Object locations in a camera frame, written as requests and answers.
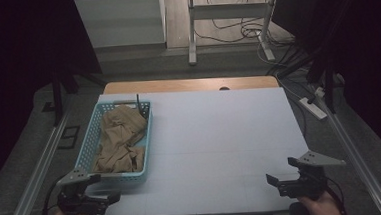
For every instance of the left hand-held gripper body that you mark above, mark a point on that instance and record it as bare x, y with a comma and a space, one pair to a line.
74, 176

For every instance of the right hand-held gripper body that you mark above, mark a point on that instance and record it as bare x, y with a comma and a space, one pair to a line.
311, 180

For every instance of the light blue plastic basket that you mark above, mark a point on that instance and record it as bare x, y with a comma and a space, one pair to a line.
90, 140

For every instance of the tan pants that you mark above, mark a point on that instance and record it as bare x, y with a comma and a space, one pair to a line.
120, 138

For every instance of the person's right hand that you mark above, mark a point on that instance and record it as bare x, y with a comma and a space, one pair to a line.
321, 209

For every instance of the black floor socket plate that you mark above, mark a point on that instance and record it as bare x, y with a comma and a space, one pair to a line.
68, 137

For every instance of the white power strip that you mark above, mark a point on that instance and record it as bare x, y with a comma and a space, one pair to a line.
313, 108

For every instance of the white table mat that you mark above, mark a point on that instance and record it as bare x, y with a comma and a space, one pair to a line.
220, 135

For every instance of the black metal stand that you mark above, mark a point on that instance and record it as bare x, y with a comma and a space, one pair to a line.
329, 85
57, 95

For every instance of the black curtain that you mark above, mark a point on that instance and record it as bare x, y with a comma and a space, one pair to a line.
15, 64
368, 43

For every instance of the wooden table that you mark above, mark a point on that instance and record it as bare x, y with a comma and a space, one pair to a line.
183, 85

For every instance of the aluminium rail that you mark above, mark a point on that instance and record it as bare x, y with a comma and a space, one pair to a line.
355, 157
39, 173

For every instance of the white desk frame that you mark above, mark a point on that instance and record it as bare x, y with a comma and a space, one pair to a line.
229, 11

